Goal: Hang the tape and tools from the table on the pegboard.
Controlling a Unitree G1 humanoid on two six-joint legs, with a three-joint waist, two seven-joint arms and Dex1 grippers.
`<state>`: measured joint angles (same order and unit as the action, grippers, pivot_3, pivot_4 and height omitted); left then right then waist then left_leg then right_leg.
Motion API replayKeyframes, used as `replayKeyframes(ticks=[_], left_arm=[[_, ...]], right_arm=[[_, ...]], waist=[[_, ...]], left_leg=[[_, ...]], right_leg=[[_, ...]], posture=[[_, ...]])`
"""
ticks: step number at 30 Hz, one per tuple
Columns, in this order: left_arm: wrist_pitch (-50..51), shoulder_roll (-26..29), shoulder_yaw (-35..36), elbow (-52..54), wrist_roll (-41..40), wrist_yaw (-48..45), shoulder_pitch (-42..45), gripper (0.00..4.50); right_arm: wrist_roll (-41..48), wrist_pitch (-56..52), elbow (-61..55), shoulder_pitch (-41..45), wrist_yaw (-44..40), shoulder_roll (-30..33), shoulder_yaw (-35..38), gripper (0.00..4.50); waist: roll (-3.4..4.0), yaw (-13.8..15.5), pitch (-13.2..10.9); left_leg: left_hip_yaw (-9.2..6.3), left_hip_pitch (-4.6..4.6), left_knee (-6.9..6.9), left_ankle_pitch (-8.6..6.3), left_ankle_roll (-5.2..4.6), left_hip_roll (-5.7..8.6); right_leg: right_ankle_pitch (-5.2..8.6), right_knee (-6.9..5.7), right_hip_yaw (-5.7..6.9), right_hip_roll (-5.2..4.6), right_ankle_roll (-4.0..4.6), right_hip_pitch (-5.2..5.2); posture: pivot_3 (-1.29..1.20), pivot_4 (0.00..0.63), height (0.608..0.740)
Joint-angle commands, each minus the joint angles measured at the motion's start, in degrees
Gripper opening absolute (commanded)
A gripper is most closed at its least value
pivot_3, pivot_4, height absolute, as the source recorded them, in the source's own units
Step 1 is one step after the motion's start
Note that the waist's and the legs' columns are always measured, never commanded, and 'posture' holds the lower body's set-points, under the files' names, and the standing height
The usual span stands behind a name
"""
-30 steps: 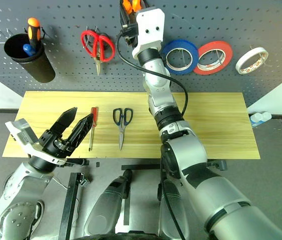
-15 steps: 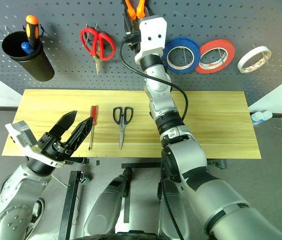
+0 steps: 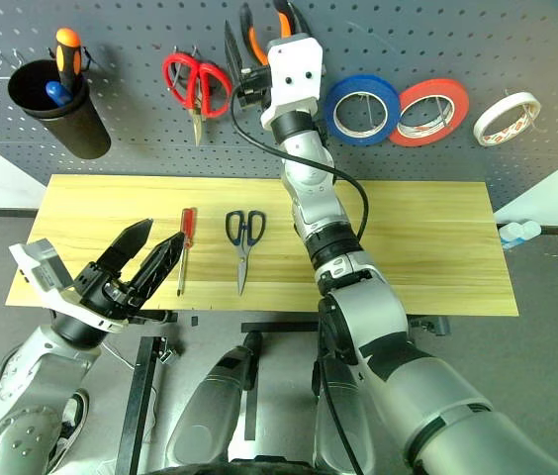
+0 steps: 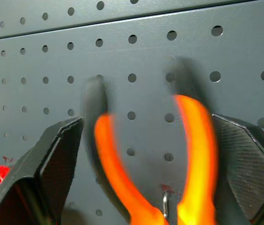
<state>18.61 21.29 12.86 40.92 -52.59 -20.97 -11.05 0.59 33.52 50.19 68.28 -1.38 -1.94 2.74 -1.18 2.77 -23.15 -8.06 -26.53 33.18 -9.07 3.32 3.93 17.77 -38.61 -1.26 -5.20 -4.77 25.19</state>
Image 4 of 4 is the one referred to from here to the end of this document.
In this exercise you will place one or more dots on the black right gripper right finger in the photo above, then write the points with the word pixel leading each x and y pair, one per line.
pixel 251 168

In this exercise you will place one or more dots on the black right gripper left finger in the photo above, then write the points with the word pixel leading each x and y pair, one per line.
pixel 29 178

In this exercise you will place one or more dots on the grey pegboard panel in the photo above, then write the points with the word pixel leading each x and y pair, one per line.
pixel 146 47

